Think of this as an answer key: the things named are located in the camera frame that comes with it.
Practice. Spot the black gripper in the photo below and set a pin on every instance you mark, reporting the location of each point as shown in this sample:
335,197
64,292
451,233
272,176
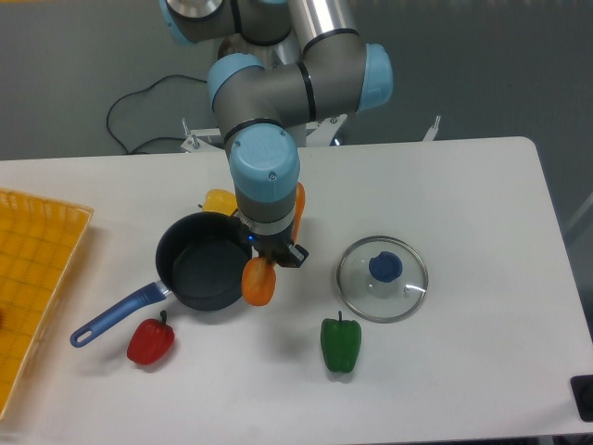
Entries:
273,241

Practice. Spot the long orange bread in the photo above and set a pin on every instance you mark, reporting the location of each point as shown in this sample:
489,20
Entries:
259,276

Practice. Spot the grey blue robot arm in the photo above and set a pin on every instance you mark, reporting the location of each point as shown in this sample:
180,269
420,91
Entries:
335,72

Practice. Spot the yellow bell pepper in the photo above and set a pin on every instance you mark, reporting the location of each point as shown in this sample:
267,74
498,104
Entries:
219,201

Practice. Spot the glass lid blue knob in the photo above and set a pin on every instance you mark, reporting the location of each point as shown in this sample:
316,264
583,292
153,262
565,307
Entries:
382,279

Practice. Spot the green bell pepper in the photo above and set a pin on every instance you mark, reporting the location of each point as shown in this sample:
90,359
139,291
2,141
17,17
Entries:
340,342

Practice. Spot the red bell pepper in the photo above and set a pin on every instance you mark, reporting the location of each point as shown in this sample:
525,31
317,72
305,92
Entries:
151,340

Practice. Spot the yellow plastic basket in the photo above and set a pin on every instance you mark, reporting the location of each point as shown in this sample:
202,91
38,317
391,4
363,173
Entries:
39,237

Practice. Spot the black corner object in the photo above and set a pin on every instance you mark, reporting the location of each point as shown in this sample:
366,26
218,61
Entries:
581,386

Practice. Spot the dark pot blue handle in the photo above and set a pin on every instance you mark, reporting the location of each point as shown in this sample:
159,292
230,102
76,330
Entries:
199,260

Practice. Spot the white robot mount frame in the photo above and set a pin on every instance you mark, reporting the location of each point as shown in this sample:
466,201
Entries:
317,133

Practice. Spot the white table clamp bracket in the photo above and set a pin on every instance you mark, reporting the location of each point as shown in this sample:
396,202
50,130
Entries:
432,131

